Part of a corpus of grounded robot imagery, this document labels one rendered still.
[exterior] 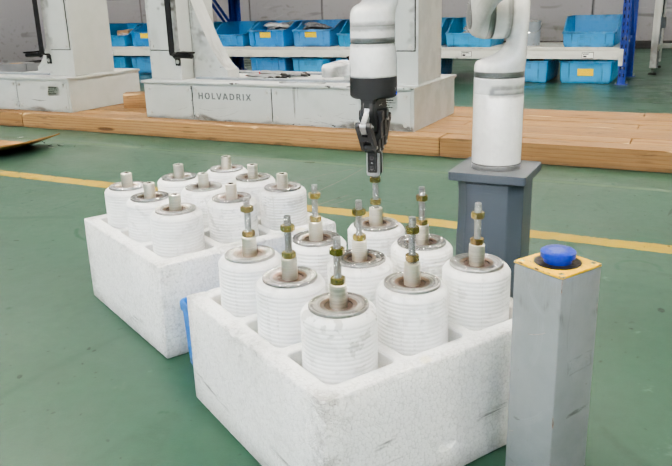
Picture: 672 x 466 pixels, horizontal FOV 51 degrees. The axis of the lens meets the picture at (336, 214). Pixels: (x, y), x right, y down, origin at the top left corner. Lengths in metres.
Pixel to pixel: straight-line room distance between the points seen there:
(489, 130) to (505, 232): 0.19
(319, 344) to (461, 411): 0.23
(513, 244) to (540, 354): 0.53
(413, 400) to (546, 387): 0.16
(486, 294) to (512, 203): 0.39
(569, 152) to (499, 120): 1.46
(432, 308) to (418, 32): 2.20
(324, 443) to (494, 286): 0.32
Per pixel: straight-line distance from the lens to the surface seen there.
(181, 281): 1.30
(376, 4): 1.11
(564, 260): 0.85
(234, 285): 1.05
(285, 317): 0.95
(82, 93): 4.18
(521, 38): 1.33
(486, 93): 1.34
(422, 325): 0.92
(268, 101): 3.31
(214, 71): 3.67
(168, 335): 1.33
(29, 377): 1.38
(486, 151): 1.35
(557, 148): 2.79
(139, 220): 1.42
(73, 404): 1.26
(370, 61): 1.11
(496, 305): 1.01
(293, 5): 10.53
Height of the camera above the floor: 0.61
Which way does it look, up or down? 17 degrees down
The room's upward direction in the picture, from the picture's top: 2 degrees counter-clockwise
